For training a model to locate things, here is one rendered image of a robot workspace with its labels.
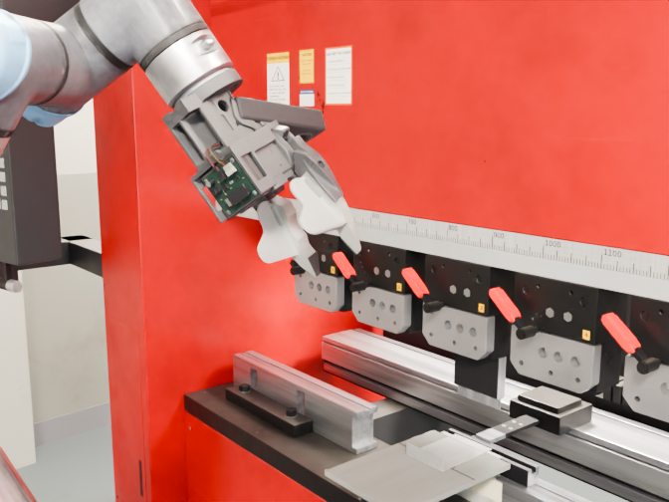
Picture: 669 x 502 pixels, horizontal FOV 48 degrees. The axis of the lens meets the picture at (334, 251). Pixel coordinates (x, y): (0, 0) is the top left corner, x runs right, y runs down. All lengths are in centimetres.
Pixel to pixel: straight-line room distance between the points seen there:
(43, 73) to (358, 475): 86
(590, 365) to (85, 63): 81
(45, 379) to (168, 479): 194
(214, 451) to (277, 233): 123
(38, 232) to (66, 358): 210
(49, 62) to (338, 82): 92
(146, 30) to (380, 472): 85
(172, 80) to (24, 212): 120
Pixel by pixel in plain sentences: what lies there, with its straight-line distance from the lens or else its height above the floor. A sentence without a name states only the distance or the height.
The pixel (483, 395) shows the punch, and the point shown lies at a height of 109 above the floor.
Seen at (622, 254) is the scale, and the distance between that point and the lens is 113.
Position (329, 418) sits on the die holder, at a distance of 171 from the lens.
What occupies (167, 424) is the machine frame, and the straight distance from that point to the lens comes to 203.
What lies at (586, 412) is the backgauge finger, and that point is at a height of 101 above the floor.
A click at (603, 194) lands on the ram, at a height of 148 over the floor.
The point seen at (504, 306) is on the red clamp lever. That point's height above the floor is 129.
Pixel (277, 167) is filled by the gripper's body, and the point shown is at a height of 154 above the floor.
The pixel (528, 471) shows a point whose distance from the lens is 136.
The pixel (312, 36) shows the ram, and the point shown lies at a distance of 161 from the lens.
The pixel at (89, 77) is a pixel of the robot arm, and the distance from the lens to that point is 76.
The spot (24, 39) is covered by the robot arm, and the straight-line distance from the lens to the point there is 66.
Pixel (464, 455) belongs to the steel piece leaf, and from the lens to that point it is 138.
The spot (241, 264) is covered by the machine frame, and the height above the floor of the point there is 119.
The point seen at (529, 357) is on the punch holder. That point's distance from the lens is 125.
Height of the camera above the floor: 159
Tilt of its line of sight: 10 degrees down
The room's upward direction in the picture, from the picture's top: straight up
